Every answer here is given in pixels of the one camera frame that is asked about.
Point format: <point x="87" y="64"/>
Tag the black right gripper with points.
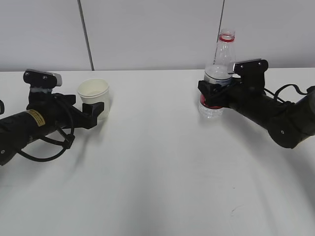
<point x="218" y="96"/>

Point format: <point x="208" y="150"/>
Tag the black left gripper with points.
<point x="58" y="109"/>

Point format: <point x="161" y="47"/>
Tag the white paper cup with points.
<point x="95" y="90"/>

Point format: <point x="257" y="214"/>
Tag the clear plastic water bottle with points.
<point x="216" y="71"/>

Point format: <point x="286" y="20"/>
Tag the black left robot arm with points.
<point x="19" y="130"/>

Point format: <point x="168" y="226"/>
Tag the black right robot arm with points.
<point x="287" y="123"/>

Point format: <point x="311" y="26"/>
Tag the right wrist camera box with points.
<point x="251" y="73"/>

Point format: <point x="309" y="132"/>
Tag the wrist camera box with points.
<point x="251" y="73"/>
<point x="42" y="80"/>

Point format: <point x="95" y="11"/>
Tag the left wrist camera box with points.
<point x="42" y="80"/>

